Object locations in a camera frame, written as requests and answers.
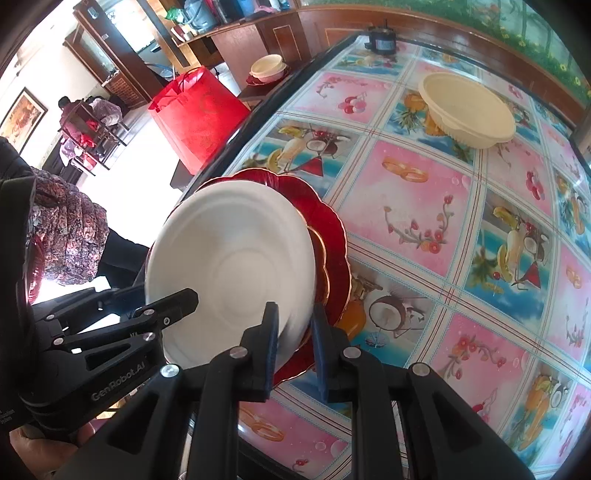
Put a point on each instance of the fruit print tablecloth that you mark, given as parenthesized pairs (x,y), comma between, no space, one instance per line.
(406,207)

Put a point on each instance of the wooden counter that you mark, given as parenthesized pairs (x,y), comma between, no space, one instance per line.
(249,41)

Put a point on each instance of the red gift bag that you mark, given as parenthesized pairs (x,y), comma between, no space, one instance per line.
(198,120)

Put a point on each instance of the framed landscape painting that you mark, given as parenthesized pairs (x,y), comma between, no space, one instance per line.
(21,115)

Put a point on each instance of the dark wooden chair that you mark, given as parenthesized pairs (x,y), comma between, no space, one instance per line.
(99,134)

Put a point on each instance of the black compressor motor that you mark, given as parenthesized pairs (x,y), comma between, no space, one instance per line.
(381,40)

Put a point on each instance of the large red scalloped plate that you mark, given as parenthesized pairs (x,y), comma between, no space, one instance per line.
(332,230)

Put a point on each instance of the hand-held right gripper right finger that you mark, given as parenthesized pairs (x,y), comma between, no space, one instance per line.
(319,355)

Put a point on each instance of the person's floral jacket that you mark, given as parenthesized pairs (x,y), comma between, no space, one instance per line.
(64,230)

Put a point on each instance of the dark wooden stool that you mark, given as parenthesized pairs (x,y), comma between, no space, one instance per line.
(251,92)

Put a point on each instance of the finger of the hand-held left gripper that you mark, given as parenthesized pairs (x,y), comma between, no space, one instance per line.
(87,300)
(180,302)

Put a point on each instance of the wooden display cabinet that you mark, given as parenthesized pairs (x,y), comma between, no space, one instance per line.
(115,50)

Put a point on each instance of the stacked bowls on side table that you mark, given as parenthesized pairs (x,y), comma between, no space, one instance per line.
(268,67)

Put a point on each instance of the person's left hand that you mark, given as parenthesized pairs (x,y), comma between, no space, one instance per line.
(51,450)

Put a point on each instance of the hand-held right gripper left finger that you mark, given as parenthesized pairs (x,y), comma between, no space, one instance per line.
(272,353)

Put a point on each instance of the low dark table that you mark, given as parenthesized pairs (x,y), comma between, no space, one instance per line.
(182,173)

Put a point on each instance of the large cream bowl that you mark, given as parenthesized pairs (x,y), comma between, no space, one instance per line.
(466,104)

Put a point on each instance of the small red gold-rimmed plate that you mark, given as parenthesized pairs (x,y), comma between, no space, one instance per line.
(321,258)

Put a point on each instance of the pink floral cloth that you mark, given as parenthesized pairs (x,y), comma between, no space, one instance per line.
(107,110)

